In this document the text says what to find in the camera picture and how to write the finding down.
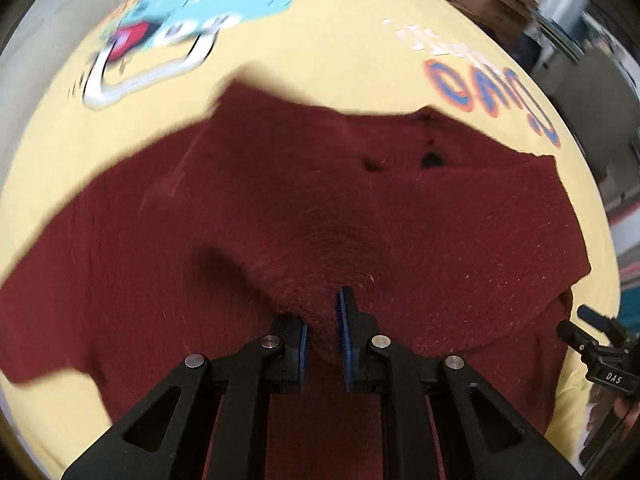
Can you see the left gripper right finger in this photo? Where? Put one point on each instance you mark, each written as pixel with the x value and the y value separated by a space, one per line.
pixel 440 418

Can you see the wooden drawer cabinet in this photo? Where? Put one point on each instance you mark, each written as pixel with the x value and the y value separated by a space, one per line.
pixel 507 19

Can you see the yellow dinosaur print bedspread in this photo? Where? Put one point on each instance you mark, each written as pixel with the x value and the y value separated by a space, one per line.
pixel 155 67

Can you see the dark red knit sweater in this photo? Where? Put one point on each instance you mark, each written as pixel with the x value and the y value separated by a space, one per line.
pixel 455 243

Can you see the grey green chair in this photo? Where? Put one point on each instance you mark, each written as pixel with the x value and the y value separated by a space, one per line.
pixel 600 109

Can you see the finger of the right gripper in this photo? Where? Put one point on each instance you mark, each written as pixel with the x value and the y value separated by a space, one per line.
pixel 602 323
pixel 579 340

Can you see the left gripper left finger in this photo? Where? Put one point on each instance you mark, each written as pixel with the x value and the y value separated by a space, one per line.
pixel 206 418

